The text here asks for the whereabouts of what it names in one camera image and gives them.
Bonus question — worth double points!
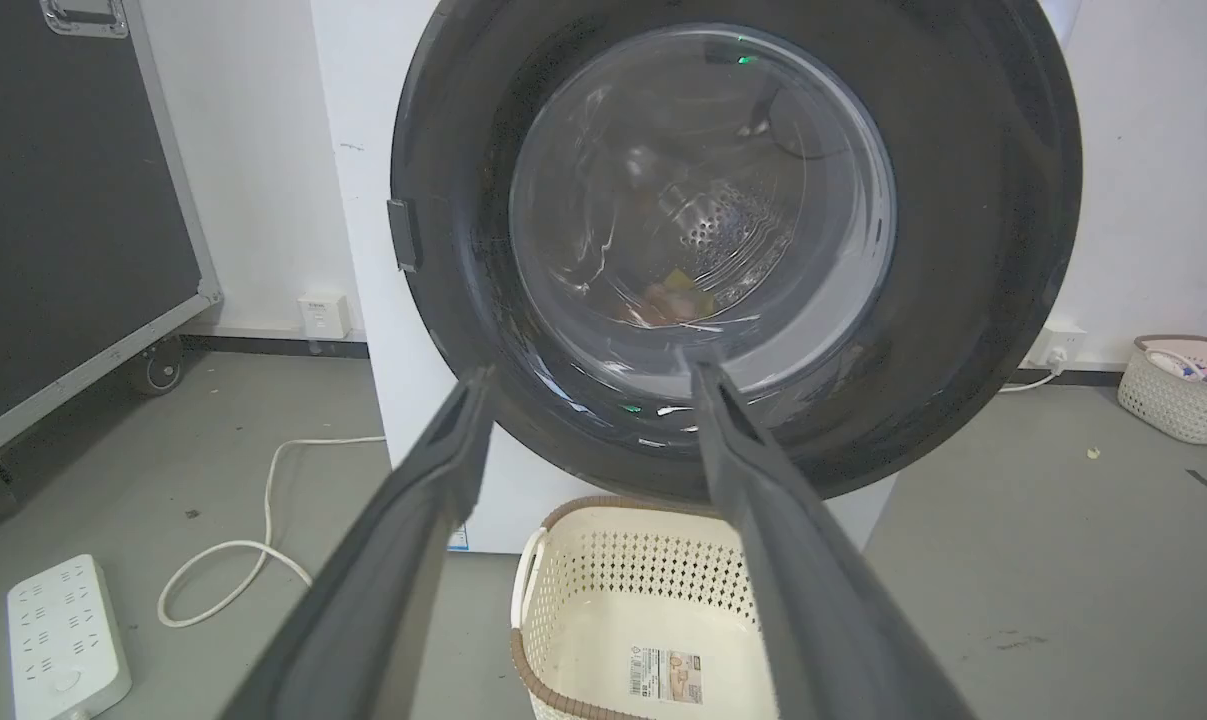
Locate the white wall plug with cable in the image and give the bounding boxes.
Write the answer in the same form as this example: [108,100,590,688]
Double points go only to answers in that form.
[998,322,1087,394]

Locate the black flight case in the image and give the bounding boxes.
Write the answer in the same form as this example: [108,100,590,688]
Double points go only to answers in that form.
[0,0,224,516]

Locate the white power strip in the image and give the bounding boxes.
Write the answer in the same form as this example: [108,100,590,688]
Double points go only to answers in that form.
[6,554,133,720]

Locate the white washing machine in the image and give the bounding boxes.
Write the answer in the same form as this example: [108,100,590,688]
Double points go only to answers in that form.
[310,0,1084,555]

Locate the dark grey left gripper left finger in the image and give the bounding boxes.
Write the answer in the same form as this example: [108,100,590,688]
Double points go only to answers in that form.
[218,365,497,720]

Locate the white power cable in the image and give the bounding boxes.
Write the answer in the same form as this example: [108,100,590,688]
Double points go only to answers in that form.
[157,435,388,629]

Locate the clothes inside drum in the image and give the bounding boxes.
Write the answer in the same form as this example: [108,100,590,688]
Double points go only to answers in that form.
[639,268,716,327]

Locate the round dark washing machine door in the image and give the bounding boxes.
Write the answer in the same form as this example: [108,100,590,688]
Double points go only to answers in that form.
[387,0,1084,504]

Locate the white wall socket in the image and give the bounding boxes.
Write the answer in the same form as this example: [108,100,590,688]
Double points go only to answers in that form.
[298,293,352,341]

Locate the small white woven basket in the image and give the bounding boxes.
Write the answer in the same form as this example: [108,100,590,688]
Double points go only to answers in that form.
[1117,334,1207,445]

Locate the cream perforated laundry basket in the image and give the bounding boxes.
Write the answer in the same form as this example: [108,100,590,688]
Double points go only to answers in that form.
[509,496,782,720]

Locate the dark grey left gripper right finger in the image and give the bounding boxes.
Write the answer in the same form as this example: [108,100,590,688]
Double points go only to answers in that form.
[690,360,976,720]

